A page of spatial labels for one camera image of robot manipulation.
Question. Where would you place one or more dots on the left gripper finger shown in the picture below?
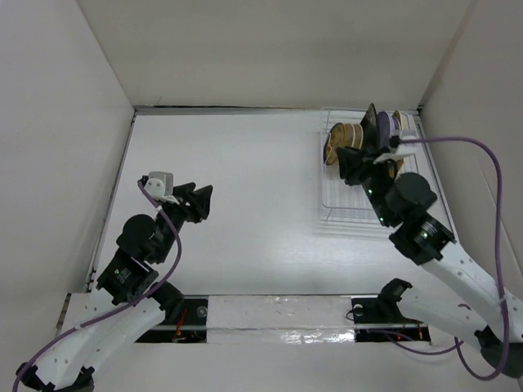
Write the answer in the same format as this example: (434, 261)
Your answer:
(182, 192)
(202, 201)

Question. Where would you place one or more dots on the purple round plate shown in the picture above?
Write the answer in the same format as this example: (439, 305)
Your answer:
(388, 127)

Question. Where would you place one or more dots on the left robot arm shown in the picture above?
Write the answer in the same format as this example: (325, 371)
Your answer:
(129, 296)

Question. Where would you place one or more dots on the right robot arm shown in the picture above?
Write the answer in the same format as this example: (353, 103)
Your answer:
(490, 317)

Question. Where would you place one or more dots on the yellow woven square plate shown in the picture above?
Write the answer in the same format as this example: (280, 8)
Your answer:
(401, 122)

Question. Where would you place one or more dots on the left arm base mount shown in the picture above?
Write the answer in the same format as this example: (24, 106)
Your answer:
(189, 327)

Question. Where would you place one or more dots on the cream plate black spot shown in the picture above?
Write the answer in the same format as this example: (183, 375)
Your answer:
(348, 135)

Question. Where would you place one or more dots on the white wire dish rack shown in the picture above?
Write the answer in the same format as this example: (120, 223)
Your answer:
(341, 204)

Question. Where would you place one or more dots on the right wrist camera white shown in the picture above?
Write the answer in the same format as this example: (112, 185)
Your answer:
(399, 147)

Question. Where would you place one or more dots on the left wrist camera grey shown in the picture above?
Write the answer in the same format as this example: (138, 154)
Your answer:
(159, 185)

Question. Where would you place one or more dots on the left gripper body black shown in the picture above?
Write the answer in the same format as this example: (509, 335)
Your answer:
(179, 213)

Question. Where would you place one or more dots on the black floral square plate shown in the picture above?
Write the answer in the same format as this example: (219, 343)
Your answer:
(371, 130)

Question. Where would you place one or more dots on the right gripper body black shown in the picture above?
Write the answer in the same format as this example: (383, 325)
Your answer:
(374, 180)

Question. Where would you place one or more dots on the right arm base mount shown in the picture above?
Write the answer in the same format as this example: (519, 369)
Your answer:
(377, 322)

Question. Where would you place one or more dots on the brown yellow round plate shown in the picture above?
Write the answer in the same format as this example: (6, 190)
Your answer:
(336, 138)

